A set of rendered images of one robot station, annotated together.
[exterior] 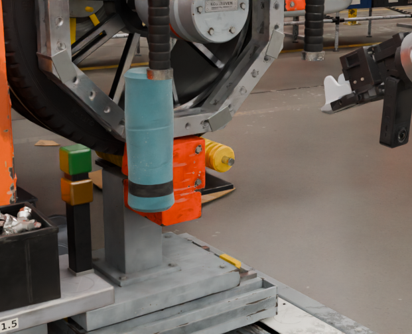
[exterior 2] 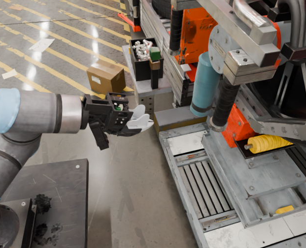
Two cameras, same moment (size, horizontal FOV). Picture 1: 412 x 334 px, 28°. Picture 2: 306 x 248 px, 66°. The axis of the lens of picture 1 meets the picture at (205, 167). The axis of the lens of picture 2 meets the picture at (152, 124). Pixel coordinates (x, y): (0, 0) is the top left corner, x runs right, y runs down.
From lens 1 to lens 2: 1.67 m
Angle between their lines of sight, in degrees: 90
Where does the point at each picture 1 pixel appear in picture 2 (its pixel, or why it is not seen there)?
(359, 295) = not seen: outside the picture
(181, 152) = (234, 115)
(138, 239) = not seen: hidden behind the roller
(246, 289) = (252, 208)
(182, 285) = (231, 164)
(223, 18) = (217, 57)
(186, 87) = (303, 111)
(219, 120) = (254, 126)
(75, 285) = (143, 85)
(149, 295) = (222, 150)
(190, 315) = (222, 172)
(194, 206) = (229, 140)
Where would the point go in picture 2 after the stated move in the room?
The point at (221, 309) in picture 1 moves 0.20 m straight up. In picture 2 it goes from (230, 188) to (242, 167)
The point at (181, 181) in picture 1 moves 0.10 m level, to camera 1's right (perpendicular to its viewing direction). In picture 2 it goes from (229, 125) to (226, 145)
